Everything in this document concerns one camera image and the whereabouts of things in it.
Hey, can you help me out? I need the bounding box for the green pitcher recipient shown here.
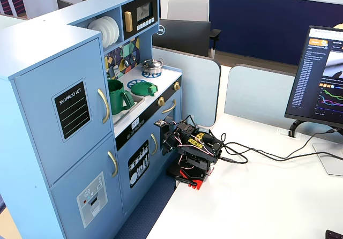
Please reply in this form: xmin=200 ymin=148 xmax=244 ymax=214
xmin=107 ymin=79 xmax=136 ymax=116

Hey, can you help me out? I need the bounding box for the computer monitor with graphs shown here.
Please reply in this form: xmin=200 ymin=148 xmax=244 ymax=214
xmin=284 ymin=25 xmax=343 ymax=129

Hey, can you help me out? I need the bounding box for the blue oven door with window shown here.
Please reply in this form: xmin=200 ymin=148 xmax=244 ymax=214
xmin=160 ymin=88 xmax=183 ymax=154

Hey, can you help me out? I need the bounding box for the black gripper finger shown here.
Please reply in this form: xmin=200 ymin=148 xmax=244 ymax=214
xmin=164 ymin=139 xmax=178 ymax=155
xmin=160 ymin=127 xmax=169 ymax=154

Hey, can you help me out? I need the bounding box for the black monitor stand bracket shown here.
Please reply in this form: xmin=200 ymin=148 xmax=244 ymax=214
xmin=288 ymin=119 xmax=305 ymax=138

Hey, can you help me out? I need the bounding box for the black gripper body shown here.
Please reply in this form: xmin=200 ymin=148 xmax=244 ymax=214
xmin=165 ymin=122 xmax=195 ymax=150

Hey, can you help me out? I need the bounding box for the short gold fridge handle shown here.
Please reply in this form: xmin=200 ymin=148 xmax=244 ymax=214
xmin=107 ymin=150 xmax=119 ymax=178

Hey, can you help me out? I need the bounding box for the grey office chair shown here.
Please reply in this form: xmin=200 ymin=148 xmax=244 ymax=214
xmin=166 ymin=0 xmax=222 ymax=59

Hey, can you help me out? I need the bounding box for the green round lid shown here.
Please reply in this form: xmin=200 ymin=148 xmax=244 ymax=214
xmin=130 ymin=81 xmax=159 ymax=98

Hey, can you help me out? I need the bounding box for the gold microwave handle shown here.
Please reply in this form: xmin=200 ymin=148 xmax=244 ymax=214
xmin=124 ymin=11 xmax=134 ymax=33

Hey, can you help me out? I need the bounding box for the blue fridge door with chalkboard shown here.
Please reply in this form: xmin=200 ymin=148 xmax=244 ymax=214
xmin=13 ymin=36 xmax=113 ymax=186

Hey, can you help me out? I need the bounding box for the blue fridge door with dispenser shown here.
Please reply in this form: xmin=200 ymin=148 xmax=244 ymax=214
xmin=50 ymin=134 xmax=124 ymax=239

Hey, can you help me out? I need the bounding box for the metal ladle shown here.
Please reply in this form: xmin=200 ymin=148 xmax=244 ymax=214
xmin=122 ymin=44 xmax=130 ymax=68

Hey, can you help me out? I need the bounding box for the black keyboard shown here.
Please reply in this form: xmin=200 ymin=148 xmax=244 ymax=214
xmin=325 ymin=229 xmax=343 ymax=239

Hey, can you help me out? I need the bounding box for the steel pot with lid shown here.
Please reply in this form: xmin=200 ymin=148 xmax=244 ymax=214
xmin=141 ymin=57 xmax=165 ymax=74

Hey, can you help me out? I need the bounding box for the black camera cable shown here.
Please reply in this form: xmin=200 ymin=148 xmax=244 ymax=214
xmin=221 ymin=128 xmax=337 ymax=165

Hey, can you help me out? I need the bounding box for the white toy plate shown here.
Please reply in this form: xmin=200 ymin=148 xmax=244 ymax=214
xmin=87 ymin=18 xmax=107 ymax=48
xmin=100 ymin=17 xmax=115 ymax=46
xmin=108 ymin=16 xmax=121 ymax=43

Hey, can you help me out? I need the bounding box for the pale blue desk divider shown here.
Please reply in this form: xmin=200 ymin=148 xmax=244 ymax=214
xmin=152 ymin=47 xmax=222 ymax=128
xmin=224 ymin=64 xmax=296 ymax=122

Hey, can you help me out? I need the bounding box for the long gold fridge handle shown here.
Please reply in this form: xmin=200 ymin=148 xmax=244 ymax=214
xmin=97 ymin=88 xmax=110 ymax=124

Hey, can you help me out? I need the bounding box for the red table clamp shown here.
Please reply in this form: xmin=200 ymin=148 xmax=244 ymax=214
xmin=175 ymin=168 xmax=205 ymax=191

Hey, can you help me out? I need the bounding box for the silver monitor stand base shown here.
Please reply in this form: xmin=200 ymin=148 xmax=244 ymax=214
xmin=311 ymin=141 xmax=343 ymax=176

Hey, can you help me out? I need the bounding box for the grey sink basin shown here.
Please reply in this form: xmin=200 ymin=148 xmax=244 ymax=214
xmin=112 ymin=95 xmax=146 ymax=126

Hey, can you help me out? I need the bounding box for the blue dishwasher door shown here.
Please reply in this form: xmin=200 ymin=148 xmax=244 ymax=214
xmin=117 ymin=113 xmax=163 ymax=216

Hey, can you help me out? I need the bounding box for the black shopping list board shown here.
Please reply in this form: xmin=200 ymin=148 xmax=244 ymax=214
xmin=51 ymin=78 xmax=92 ymax=143

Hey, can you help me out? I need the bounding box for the gold oven handle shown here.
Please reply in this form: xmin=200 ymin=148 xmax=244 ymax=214
xmin=161 ymin=99 xmax=177 ymax=115

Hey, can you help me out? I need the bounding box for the black Dell monitor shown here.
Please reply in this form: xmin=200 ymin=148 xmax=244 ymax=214
xmin=152 ymin=18 xmax=212 ymax=58

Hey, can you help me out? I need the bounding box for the gold dishwasher handle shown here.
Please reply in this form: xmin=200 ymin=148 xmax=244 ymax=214
xmin=150 ymin=133 xmax=159 ymax=156

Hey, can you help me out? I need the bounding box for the blue toy kitchen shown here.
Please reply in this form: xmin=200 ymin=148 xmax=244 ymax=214
xmin=0 ymin=0 xmax=183 ymax=239

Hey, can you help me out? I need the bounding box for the black toy microwave door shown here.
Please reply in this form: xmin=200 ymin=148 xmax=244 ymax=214
xmin=121 ymin=0 xmax=158 ymax=40

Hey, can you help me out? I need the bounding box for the small wrist camera board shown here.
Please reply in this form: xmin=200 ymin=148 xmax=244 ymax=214
xmin=153 ymin=118 xmax=168 ymax=129

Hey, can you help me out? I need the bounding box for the black power cable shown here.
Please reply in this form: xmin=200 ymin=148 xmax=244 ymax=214
xmin=219 ymin=142 xmax=343 ymax=165

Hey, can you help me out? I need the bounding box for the metal slotted spatula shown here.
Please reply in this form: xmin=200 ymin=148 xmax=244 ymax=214
xmin=113 ymin=50 xmax=121 ymax=77

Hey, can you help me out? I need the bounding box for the white desk cable grommet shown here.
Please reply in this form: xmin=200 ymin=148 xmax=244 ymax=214
xmin=277 ymin=128 xmax=302 ymax=141

